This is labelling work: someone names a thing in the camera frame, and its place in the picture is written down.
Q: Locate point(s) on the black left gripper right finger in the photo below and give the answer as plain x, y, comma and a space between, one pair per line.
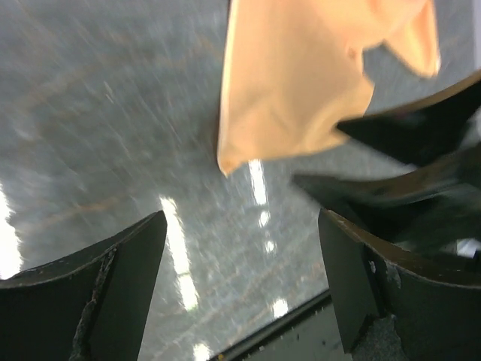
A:
436, 309

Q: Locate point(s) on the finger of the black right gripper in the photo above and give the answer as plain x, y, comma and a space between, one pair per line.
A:
420, 132
435, 208

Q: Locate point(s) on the peach satin napkin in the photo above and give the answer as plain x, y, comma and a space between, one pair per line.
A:
294, 69

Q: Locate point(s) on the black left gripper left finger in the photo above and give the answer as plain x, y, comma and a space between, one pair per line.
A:
89, 305

